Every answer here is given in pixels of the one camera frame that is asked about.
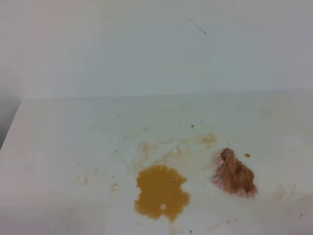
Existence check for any pink rag with coffee stains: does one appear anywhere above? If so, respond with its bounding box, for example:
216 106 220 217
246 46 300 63
212 148 257 198

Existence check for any brown coffee puddle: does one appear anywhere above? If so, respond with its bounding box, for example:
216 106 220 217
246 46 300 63
134 165 190 222

